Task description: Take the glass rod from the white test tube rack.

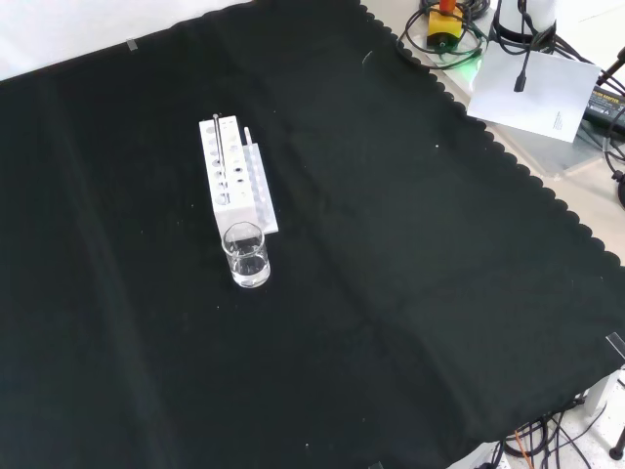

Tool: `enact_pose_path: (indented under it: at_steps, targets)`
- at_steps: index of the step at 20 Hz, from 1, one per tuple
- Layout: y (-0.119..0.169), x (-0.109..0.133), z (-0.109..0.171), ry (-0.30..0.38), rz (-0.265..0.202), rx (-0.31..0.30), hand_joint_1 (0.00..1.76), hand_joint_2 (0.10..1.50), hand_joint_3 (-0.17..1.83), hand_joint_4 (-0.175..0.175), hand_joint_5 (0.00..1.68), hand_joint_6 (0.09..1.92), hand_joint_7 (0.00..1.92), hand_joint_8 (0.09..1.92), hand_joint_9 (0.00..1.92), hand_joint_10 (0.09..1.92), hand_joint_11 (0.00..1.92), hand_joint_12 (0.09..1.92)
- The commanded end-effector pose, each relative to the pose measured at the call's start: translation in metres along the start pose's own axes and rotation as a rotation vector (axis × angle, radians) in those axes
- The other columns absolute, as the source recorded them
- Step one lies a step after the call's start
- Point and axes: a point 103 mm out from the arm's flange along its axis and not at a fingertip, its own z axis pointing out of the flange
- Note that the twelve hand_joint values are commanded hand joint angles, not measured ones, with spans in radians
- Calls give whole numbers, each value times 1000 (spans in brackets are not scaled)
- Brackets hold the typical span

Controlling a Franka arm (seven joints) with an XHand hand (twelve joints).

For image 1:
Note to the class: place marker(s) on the clear glass rod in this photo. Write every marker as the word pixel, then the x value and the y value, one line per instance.
pixel 218 141

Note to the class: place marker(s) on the white test tube rack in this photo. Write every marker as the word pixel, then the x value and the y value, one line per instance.
pixel 229 198

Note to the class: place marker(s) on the black bench cloth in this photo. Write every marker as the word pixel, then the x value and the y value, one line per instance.
pixel 342 244

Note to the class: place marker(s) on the small clear glass beaker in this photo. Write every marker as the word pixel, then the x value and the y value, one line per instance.
pixel 249 264

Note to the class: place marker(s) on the yellow stop button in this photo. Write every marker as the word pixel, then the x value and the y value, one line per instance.
pixel 444 24

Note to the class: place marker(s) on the clear tape piece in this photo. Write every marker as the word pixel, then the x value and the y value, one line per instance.
pixel 616 344
pixel 132 45

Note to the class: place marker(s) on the white paper sheet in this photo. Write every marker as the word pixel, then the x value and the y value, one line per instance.
pixel 537 98

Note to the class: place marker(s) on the black power adapter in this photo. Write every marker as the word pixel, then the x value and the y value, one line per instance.
pixel 603 105

